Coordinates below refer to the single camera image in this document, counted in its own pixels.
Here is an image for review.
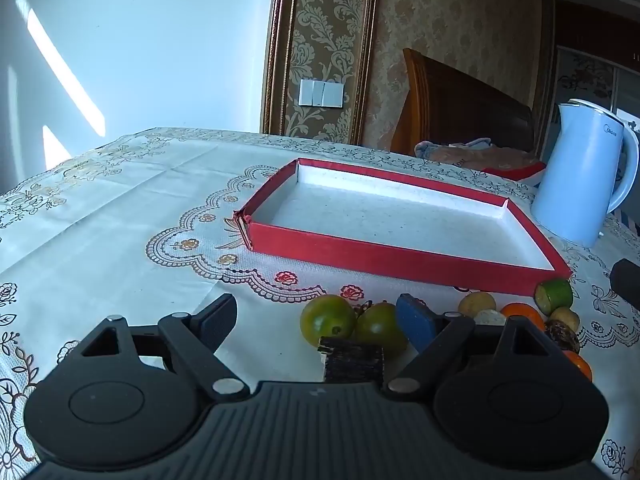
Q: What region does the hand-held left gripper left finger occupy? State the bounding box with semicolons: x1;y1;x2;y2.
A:
76;293;251;403

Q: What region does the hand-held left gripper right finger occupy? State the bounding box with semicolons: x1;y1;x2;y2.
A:
384;294;572;404

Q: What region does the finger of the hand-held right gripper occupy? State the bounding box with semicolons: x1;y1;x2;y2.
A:
610;258;640;306

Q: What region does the yellow longan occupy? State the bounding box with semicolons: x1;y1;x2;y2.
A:
548;306;581;333
458;291;497;318

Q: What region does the red cardboard tray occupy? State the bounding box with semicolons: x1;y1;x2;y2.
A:
233;158;572;297

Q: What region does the green cucumber piece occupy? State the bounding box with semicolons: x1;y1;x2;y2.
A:
535;278;574;315

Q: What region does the dark sugarcane piece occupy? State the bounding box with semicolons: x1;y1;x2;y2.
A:
318;336;386;386

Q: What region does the dark water chestnut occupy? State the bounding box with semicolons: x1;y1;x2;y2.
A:
544;321;581;355

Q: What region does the orange tangerine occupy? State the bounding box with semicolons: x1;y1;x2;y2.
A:
500;302;546;331
562;350;593;383

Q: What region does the green tangerine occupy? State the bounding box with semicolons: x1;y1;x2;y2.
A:
356;301;408;353
300;295;357;347

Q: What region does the white electric kettle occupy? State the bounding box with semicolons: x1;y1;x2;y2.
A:
530;98;640;248

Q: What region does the floral lace tablecloth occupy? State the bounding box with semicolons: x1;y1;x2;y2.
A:
0;127;640;480

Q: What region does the folded cloth on chair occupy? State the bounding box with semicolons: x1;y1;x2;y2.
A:
414;137;546;173

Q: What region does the wooden chair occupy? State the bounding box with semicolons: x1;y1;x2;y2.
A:
390;48;535;157

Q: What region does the wardrobe with patterned doors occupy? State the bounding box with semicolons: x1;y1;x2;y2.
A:
552;0;640;171

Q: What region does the wooden framed wallpaper panel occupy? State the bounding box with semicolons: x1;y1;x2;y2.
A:
260;0;381;146

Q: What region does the white wall light switch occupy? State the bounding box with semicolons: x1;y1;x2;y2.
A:
299;79;345;108

